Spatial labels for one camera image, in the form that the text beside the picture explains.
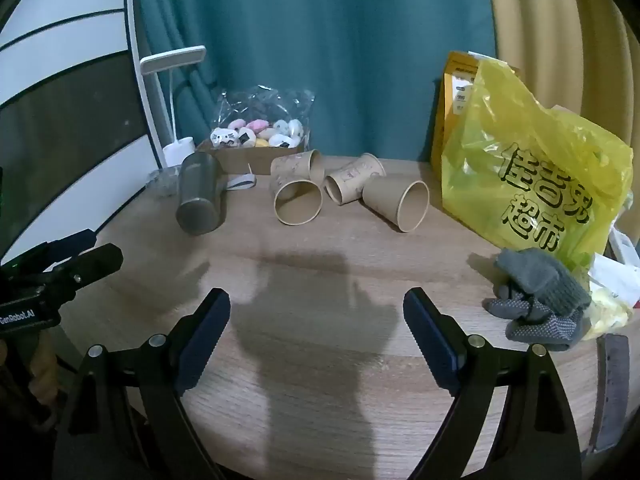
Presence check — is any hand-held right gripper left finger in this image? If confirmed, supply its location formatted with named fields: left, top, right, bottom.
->
left=52, top=287, right=232, bottom=480

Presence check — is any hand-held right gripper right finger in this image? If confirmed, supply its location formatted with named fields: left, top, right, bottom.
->
left=403, top=287, right=583, bottom=480

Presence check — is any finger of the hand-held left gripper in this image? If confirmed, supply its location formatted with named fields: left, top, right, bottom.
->
left=0, top=229, right=97, bottom=273
left=30, top=243, right=124, bottom=293

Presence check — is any grey steel cup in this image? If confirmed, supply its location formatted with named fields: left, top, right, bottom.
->
left=175, top=152, right=227, bottom=236

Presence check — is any plain brown paper cup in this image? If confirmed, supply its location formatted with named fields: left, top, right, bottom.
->
left=273, top=179, right=323, bottom=226
left=361, top=178, right=431, bottom=233

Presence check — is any printed brown paper cup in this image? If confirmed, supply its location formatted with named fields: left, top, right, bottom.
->
left=323, top=152, right=387, bottom=207
left=270, top=148, right=324, bottom=187

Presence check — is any person's left hand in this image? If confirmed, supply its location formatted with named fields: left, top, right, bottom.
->
left=27, top=330, right=58, bottom=423

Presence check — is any clear plastic wrapper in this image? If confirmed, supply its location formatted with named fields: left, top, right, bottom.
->
left=146, top=166, right=182, bottom=200

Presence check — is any grey dotted glove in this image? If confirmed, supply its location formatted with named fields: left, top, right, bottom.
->
left=482, top=296, right=587, bottom=354

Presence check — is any grey knit glove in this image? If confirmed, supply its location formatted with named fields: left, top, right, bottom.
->
left=493, top=247, right=593, bottom=317

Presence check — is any pale yellow plastic bag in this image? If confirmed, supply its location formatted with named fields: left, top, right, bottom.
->
left=582, top=284, right=635, bottom=342

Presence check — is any cardboard box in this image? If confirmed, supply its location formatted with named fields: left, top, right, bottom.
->
left=196, top=137, right=312, bottom=176

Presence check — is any white desk lamp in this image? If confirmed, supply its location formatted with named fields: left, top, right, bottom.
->
left=139, top=45, right=207, bottom=169

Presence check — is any white crumpled paper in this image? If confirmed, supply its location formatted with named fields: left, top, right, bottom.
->
left=589, top=210, right=640, bottom=311

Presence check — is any clear bag of plush toys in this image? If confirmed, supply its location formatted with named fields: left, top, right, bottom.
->
left=209, top=85, right=317, bottom=151

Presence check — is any orange paper bag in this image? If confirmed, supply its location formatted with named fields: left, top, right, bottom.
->
left=431, top=50, right=522, bottom=182

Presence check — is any teal curtain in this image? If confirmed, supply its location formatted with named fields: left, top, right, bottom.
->
left=131, top=0, right=501, bottom=166

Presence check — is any beige curtain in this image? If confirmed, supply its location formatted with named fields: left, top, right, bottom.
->
left=482, top=0, right=640, bottom=161

